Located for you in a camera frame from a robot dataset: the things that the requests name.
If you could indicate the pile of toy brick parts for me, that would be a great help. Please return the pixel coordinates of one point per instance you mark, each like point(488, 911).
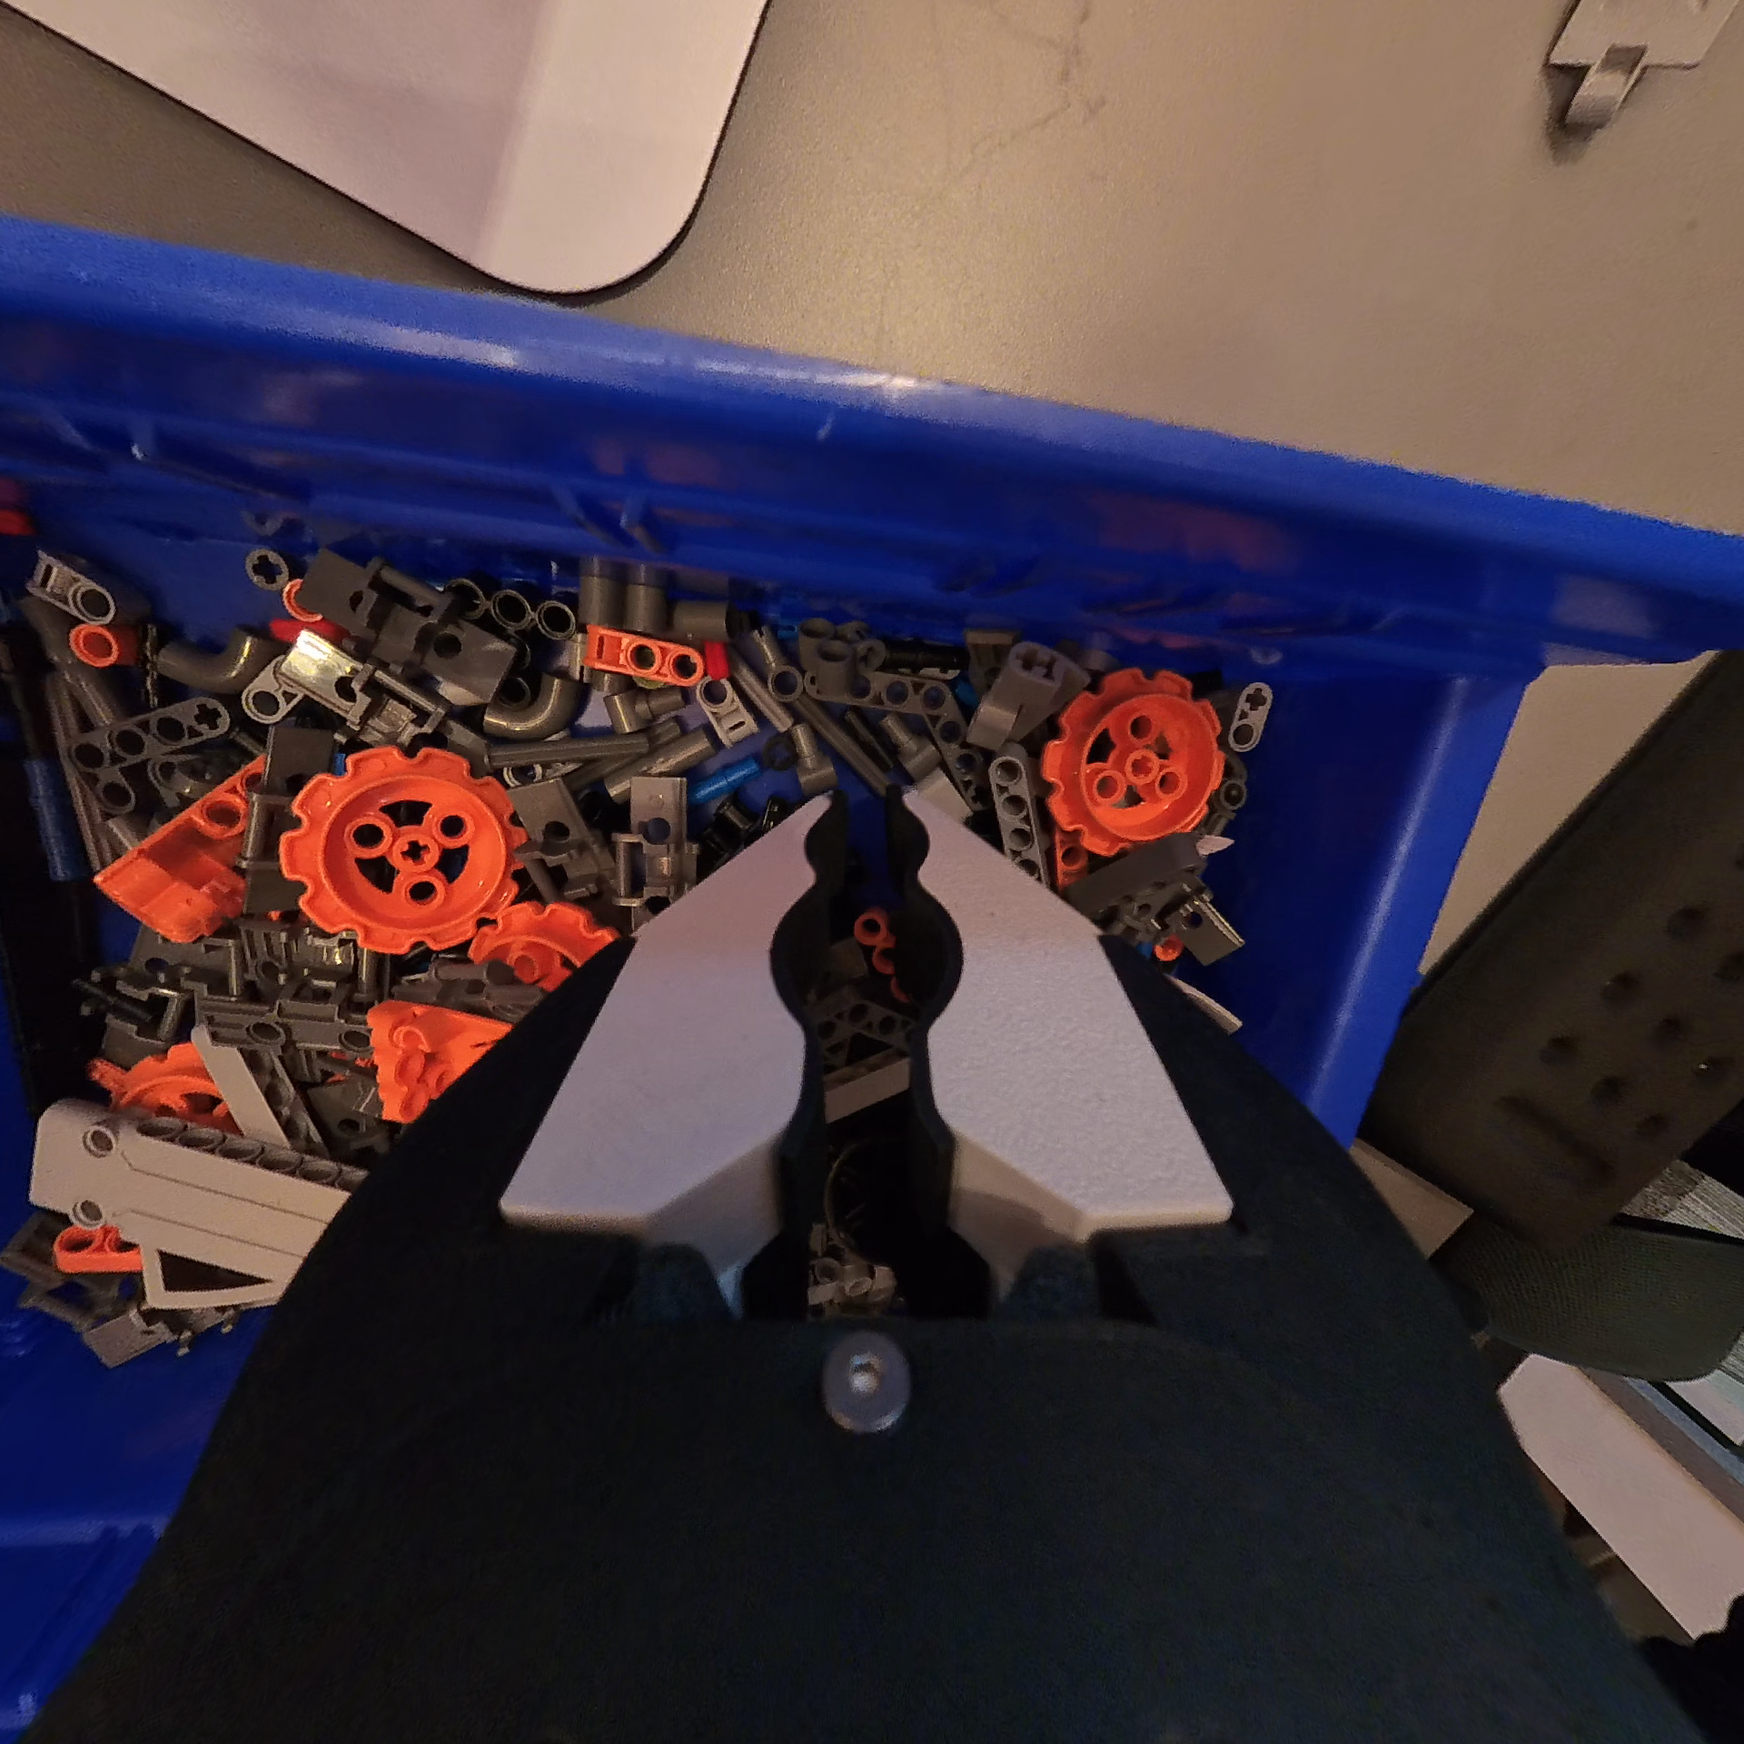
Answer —
point(407, 848)

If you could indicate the white metal board stand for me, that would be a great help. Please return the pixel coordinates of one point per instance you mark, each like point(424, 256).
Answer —
point(477, 108)

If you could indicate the blue plastic storage bin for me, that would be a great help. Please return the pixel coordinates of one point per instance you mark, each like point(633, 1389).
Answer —
point(819, 463)

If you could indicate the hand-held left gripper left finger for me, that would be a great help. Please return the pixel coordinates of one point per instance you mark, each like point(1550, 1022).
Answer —
point(656, 1090)

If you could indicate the grey curved toy brick panel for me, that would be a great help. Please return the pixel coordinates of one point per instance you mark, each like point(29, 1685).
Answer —
point(1635, 35)

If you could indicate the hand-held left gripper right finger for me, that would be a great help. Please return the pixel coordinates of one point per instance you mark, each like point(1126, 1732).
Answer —
point(1076, 1090)

